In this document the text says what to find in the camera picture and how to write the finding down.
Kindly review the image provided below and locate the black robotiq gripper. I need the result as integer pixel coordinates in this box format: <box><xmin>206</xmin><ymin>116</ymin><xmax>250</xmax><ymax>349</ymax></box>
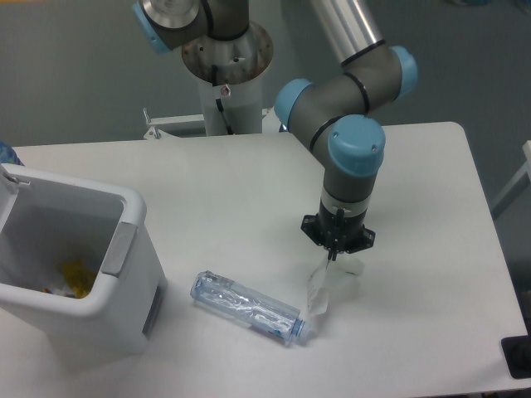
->
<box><xmin>301</xmin><ymin>206</ymin><xmax>376</xmax><ymax>269</ymax></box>

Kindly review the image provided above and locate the white plastic wrapper bag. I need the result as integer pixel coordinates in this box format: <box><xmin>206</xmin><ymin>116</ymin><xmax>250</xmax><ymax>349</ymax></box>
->
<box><xmin>307</xmin><ymin>254</ymin><xmax>365</xmax><ymax>317</ymax></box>

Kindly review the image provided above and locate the clear crushed plastic bottle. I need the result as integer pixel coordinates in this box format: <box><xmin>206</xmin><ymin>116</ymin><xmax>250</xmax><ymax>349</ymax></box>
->
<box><xmin>190</xmin><ymin>270</ymin><xmax>311</xmax><ymax>344</ymax></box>

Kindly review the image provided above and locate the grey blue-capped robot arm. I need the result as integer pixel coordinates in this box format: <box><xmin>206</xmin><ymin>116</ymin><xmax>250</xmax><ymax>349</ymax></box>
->
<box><xmin>133</xmin><ymin>1</ymin><xmax>418</xmax><ymax>261</ymax></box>

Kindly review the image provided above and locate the yellow trash in bin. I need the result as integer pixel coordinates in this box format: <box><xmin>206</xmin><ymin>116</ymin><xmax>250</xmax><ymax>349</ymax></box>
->
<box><xmin>41</xmin><ymin>260</ymin><xmax>97</xmax><ymax>299</ymax></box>

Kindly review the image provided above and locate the white plastic trash can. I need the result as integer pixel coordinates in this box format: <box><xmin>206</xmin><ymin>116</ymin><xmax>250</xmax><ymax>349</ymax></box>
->
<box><xmin>1</xmin><ymin>164</ymin><xmax>167</xmax><ymax>354</ymax></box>

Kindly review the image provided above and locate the black device at table edge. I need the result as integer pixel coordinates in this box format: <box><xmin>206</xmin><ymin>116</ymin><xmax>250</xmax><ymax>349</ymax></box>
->
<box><xmin>501</xmin><ymin>335</ymin><xmax>530</xmax><ymax>380</ymax></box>

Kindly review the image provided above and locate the blue patterned object left edge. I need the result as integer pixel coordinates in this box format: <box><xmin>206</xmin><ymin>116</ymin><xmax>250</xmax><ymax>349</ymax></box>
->
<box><xmin>0</xmin><ymin>141</ymin><xmax>24</xmax><ymax>166</ymax></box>

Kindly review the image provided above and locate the black cable on pedestal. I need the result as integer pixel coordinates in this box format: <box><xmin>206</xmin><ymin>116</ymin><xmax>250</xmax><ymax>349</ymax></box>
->
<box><xmin>211</xmin><ymin>64</ymin><xmax>234</xmax><ymax>135</ymax></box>

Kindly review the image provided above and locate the white pedestal base frame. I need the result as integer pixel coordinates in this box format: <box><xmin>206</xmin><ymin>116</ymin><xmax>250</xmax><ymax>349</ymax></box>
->
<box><xmin>143</xmin><ymin>108</ymin><xmax>287</xmax><ymax>140</ymax></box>

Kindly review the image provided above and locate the white frame at right edge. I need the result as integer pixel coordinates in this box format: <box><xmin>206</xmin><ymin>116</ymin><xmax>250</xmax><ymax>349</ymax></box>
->
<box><xmin>490</xmin><ymin>140</ymin><xmax>530</xmax><ymax>220</ymax></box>

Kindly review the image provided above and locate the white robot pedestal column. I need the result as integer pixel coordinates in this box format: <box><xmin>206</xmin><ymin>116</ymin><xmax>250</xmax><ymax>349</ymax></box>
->
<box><xmin>182</xmin><ymin>22</ymin><xmax>274</xmax><ymax>136</ymax></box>

